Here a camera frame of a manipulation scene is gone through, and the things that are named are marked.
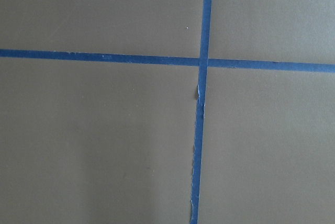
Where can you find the brown paper table mat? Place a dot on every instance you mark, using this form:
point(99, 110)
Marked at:
point(167, 111)

